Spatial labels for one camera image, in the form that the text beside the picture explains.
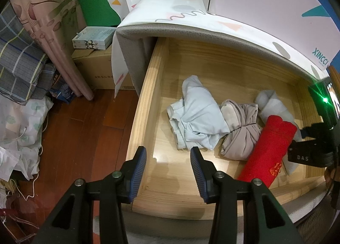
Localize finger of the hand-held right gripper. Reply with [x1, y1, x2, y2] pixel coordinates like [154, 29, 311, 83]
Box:
[301, 123, 324, 142]

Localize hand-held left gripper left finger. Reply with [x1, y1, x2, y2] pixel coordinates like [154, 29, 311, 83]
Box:
[32, 146, 148, 244]

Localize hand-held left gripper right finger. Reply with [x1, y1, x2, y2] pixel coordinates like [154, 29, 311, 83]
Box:
[190, 146, 305, 244]

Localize red underwear roll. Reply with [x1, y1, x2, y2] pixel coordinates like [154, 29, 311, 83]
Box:
[237, 115, 298, 189]

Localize light grey padded bra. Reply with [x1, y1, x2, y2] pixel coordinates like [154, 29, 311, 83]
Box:
[255, 90, 303, 175]

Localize grey hexagon print underwear roll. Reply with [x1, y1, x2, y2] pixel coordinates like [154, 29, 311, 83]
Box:
[219, 99, 262, 161]

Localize light blue underwear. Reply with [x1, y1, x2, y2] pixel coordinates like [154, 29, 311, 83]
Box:
[167, 75, 230, 151]

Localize wooden drawer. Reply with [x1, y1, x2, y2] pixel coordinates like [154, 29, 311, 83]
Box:
[125, 37, 331, 234]

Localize brown ribbed cloth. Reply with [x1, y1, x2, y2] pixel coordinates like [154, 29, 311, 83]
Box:
[295, 199, 335, 234]

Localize blue packet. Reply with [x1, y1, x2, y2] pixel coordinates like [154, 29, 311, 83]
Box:
[49, 74, 76, 104]

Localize brown cardboard box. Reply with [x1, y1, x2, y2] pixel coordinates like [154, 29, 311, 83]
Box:
[72, 45, 139, 92]

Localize grey padded nightstand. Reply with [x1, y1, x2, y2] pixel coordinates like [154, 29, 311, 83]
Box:
[117, 22, 330, 98]

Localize white leaf print bag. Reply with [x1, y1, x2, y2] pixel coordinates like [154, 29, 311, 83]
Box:
[0, 95, 55, 181]

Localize small blue white box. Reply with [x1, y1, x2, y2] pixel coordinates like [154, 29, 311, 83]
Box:
[72, 27, 117, 50]

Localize grey plaid cloth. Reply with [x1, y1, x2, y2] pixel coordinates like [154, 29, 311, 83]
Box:
[0, 2, 57, 104]

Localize patterned white cover cloth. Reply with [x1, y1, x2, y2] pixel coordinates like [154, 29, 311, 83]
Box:
[108, 0, 330, 98]

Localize beige leaf print curtain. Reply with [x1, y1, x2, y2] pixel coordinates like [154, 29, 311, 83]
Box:
[9, 0, 95, 101]

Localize white cable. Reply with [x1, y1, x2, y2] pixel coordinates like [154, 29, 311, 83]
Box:
[11, 126, 44, 199]

